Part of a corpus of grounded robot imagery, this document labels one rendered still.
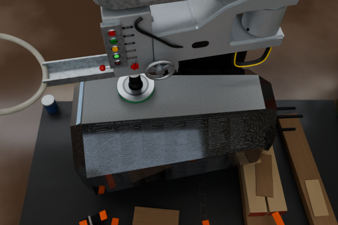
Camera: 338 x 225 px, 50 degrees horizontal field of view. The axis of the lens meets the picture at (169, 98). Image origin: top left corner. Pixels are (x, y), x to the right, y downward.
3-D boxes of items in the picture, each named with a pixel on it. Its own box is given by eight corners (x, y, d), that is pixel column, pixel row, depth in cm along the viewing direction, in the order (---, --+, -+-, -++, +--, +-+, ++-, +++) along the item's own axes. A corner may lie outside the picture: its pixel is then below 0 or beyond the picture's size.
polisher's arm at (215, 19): (264, 31, 204) (288, -43, 163) (278, 63, 193) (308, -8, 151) (135, 50, 197) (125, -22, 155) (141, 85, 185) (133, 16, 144)
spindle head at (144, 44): (177, 38, 197) (179, -29, 159) (185, 71, 185) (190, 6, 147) (110, 48, 193) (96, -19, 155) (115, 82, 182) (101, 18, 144)
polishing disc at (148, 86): (112, 77, 211) (111, 76, 210) (146, 66, 215) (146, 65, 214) (124, 106, 201) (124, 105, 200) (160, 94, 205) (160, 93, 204)
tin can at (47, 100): (48, 102, 299) (44, 93, 288) (60, 103, 299) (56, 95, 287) (44, 112, 294) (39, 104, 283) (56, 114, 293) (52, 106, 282)
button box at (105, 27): (126, 62, 172) (119, 19, 147) (127, 66, 170) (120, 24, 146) (109, 64, 171) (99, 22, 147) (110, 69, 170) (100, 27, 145)
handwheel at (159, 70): (171, 63, 184) (172, 44, 172) (175, 79, 179) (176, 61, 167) (142, 68, 183) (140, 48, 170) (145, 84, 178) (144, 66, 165)
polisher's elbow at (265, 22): (234, 15, 185) (241, -15, 168) (268, 6, 189) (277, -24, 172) (250, 42, 176) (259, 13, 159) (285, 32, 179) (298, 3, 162)
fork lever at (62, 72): (172, 45, 199) (173, 39, 195) (180, 74, 189) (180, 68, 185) (44, 62, 191) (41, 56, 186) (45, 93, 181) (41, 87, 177)
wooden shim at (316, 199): (304, 181, 256) (304, 180, 255) (317, 180, 257) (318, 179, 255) (313, 217, 243) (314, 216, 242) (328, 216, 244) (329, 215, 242)
